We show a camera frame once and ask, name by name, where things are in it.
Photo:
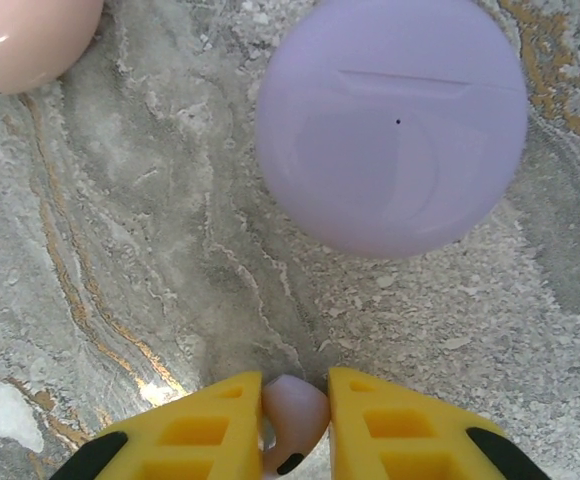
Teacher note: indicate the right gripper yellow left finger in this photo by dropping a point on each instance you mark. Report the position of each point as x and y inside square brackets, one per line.
[240, 450]

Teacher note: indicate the round purple earbud case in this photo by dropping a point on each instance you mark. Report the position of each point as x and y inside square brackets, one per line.
[390, 150]

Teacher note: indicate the round pink earbud case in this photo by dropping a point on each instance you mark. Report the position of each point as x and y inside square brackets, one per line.
[20, 40]

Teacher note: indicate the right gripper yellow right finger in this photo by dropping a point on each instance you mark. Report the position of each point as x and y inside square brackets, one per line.
[350, 440]

